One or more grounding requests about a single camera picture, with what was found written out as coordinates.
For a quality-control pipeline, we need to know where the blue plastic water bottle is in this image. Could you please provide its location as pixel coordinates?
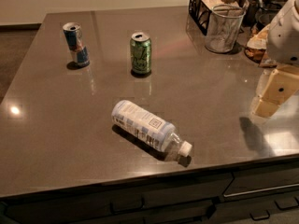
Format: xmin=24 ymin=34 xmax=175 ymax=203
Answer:
xmin=111 ymin=100 xmax=192 ymax=157

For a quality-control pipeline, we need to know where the crushed blue energy drink can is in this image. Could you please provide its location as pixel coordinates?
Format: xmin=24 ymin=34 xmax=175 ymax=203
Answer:
xmin=63 ymin=22 xmax=90 ymax=67

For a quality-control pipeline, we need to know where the green soda can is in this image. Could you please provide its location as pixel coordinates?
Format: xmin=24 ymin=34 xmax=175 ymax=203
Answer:
xmin=130 ymin=31 xmax=151 ymax=75

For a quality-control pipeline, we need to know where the snack bowl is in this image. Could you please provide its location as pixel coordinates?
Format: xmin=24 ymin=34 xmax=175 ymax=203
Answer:
xmin=245 ymin=25 xmax=269 ymax=63

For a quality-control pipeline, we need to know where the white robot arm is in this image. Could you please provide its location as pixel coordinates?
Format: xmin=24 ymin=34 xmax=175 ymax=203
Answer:
xmin=252 ymin=0 xmax=299 ymax=118

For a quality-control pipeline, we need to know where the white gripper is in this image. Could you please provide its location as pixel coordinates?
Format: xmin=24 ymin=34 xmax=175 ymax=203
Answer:
xmin=252 ymin=19 xmax=299 ymax=118

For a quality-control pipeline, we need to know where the dark drawer with handle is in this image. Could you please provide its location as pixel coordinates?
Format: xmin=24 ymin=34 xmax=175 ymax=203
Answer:
xmin=223 ymin=167 xmax=299 ymax=199

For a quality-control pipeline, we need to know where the black wire napkin holder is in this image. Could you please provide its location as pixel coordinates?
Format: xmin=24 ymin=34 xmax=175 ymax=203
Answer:
xmin=189 ymin=0 xmax=249 ymax=35

